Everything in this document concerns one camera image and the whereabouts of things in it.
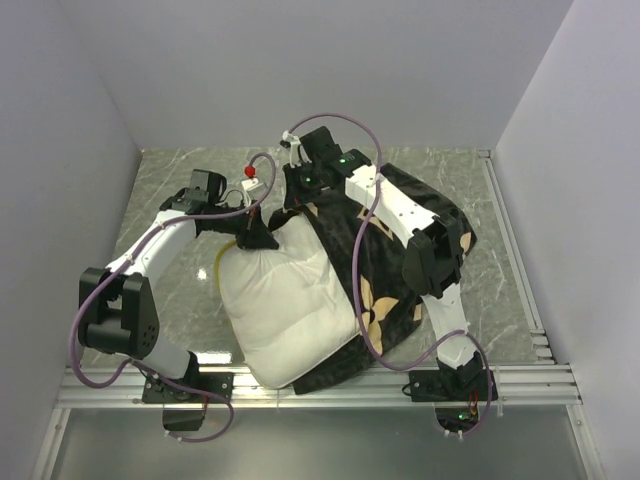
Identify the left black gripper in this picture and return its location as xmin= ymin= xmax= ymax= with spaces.
xmin=210 ymin=197 xmax=280 ymax=250

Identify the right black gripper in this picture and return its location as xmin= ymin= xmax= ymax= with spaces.
xmin=282 ymin=160 xmax=323 ymax=211

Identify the black pillowcase with tan flowers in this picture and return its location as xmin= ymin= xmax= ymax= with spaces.
xmin=269 ymin=164 xmax=477 ymax=395

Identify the white pillow with yellow piping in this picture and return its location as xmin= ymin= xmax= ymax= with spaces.
xmin=218 ymin=215 xmax=359 ymax=389

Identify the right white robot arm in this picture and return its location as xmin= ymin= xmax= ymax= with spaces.
xmin=280 ymin=127 xmax=489 ymax=400

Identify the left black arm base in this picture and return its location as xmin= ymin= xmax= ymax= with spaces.
xmin=141 ymin=372 xmax=235 ymax=443

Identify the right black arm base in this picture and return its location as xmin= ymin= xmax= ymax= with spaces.
xmin=401 ymin=367 xmax=498 ymax=438

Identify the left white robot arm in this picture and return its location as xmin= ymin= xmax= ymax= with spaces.
xmin=68 ymin=166 xmax=278 ymax=402

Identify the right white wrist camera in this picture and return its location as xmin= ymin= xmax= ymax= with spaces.
xmin=279 ymin=130 xmax=304 ymax=168

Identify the side aluminium rail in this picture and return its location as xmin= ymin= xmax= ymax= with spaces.
xmin=478 ymin=150 xmax=556 ymax=365

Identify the aluminium mounting rail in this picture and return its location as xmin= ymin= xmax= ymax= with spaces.
xmin=54 ymin=363 xmax=584 ymax=410

